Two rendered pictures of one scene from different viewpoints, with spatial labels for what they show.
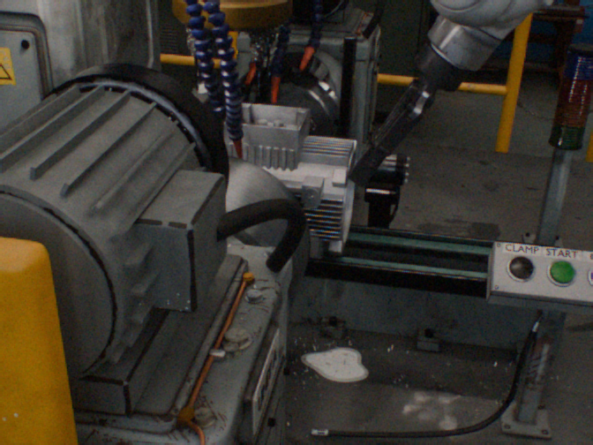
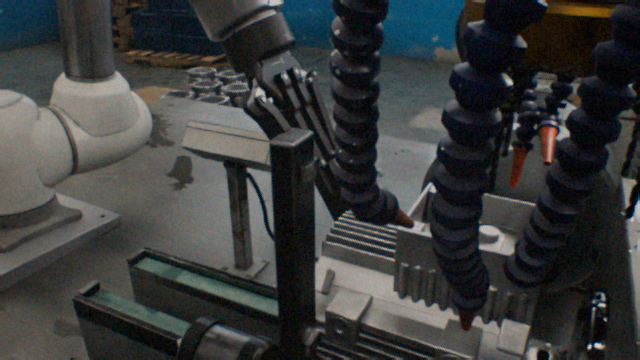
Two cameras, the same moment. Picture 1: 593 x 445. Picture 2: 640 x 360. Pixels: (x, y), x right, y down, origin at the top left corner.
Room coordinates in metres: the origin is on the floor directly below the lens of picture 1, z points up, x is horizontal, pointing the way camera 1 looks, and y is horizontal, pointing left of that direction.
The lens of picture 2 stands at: (1.53, 0.03, 1.37)
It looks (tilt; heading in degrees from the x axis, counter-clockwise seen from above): 27 degrees down; 197
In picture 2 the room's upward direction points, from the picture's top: straight up
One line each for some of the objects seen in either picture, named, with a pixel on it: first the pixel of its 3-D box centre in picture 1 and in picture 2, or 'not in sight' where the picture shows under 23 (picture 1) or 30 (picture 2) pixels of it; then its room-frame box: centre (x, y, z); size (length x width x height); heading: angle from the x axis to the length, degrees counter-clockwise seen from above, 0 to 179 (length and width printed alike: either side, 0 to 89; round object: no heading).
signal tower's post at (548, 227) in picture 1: (562, 154); not in sight; (1.33, -0.51, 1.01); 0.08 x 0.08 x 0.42; 81
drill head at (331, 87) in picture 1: (293, 109); not in sight; (1.45, 0.01, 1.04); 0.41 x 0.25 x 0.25; 171
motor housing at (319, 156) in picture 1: (290, 191); (422, 318); (1.11, 0.01, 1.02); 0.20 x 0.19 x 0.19; 80
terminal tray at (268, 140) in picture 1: (267, 136); (474, 251); (1.12, 0.05, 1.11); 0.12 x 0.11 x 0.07; 80
